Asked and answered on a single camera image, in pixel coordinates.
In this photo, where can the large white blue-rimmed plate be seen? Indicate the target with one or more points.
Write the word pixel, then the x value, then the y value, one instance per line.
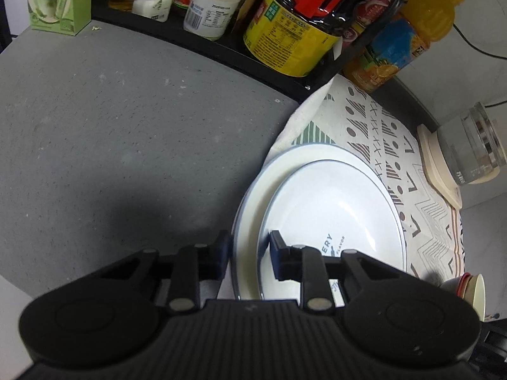
pixel 251 213

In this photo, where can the green drink mix box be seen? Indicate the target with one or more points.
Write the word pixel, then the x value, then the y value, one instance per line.
pixel 55 4

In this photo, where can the red label packet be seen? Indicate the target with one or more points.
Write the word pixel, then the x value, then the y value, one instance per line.
pixel 372 12

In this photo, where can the orange juice bottle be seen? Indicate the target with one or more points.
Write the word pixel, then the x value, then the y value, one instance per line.
pixel 396 47

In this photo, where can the dark oil bottle yellow label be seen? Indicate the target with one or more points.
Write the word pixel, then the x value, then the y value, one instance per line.
pixel 289 31

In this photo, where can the small white bowl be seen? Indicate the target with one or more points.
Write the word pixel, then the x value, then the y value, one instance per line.
pixel 450 285

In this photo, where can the black condiment rack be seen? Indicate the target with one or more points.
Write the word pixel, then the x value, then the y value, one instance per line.
pixel 178 43

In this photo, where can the small white printed deep plate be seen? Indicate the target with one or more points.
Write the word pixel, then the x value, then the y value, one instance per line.
pixel 336 213

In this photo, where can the patterned fringed table mat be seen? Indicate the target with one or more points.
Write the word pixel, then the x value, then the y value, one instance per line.
pixel 376 126

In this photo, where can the pale green bowl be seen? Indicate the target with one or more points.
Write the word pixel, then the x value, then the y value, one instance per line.
pixel 478 297

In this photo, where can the red bowl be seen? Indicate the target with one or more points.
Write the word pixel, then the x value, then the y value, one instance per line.
pixel 465 284

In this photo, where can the white plastic jar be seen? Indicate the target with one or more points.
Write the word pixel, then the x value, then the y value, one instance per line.
pixel 210 12

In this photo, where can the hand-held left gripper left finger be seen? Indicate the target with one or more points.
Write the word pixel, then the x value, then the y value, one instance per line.
pixel 223 254

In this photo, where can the cream kettle base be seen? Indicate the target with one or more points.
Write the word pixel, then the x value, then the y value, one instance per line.
pixel 431 162

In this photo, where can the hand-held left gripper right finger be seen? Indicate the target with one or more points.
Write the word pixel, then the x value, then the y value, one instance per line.
pixel 276 251

